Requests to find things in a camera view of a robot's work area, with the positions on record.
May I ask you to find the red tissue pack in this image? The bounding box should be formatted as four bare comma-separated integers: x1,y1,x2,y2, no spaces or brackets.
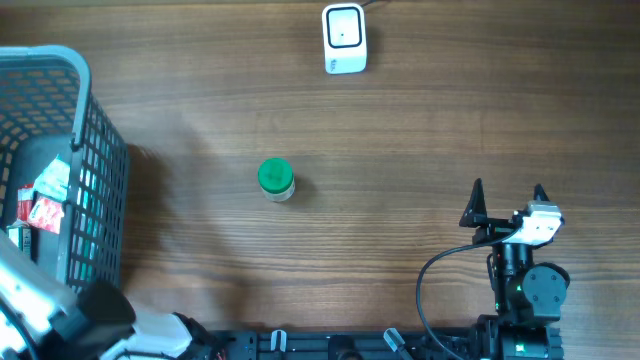
27,196,64,234

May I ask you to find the teal wet wipes pack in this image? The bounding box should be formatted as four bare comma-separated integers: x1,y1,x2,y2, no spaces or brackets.
33,155,70,202

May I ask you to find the red snack stick pack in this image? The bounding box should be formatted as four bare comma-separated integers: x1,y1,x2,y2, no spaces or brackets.
16,184,34,222

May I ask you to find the grey plastic mesh basket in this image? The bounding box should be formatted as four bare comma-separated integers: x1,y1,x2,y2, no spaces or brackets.
1,45,130,292

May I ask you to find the black mounting rail base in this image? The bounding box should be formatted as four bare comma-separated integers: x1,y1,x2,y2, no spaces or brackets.
214,328,565,360

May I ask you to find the green white candy bar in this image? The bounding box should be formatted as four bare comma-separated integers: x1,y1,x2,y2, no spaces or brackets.
7,220,32,259

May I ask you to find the green lid jar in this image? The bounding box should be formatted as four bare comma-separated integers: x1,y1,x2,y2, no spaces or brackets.
258,158,295,202

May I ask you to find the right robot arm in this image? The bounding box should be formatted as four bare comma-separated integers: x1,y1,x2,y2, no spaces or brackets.
459,179,570,360

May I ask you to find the white barcode scanner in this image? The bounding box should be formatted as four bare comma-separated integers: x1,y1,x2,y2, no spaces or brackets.
321,3,368,75

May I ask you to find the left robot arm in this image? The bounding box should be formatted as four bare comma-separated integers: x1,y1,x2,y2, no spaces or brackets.
1,234,224,360

